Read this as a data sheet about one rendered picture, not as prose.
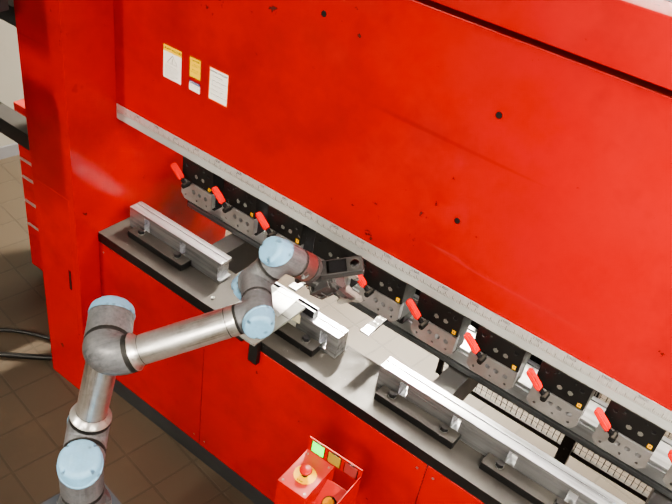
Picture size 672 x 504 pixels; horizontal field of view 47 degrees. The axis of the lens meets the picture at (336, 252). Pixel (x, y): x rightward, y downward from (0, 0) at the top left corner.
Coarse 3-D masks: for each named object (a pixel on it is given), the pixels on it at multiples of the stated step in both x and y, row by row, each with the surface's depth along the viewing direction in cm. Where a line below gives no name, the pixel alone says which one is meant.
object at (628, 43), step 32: (448, 0) 182; (480, 0) 177; (512, 0) 173; (544, 0) 168; (576, 0) 164; (608, 0) 160; (640, 0) 160; (544, 32) 171; (576, 32) 167; (608, 32) 163; (640, 32) 159; (608, 64) 166; (640, 64) 161
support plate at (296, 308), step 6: (294, 306) 267; (300, 306) 267; (288, 312) 264; (294, 312) 264; (300, 312) 266; (276, 318) 260; (282, 318) 261; (276, 324) 258; (282, 324) 259; (240, 336) 252; (246, 336) 251; (252, 342) 250; (258, 342) 251
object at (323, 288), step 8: (320, 264) 196; (320, 272) 196; (296, 280) 199; (312, 280) 196; (320, 280) 201; (328, 280) 200; (336, 280) 200; (344, 280) 204; (312, 288) 203; (320, 288) 201; (328, 288) 201; (320, 296) 205; (328, 296) 205
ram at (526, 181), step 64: (128, 0) 254; (192, 0) 236; (256, 0) 221; (320, 0) 207; (384, 0) 195; (128, 64) 268; (256, 64) 231; (320, 64) 216; (384, 64) 203; (448, 64) 191; (512, 64) 181; (576, 64) 172; (192, 128) 261; (256, 128) 242; (320, 128) 226; (384, 128) 212; (448, 128) 199; (512, 128) 188; (576, 128) 178; (640, 128) 169; (256, 192) 255; (320, 192) 237; (384, 192) 221; (448, 192) 207; (512, 192) 195; (576, 192) 184; (640, 192) 175; (448, 256) 216; (512, 256) 203; (576, 256) 192; (640, 256) 181; (512, 320) 212; (576, 320) 199; (640, 320) 188; (640, 384) 195
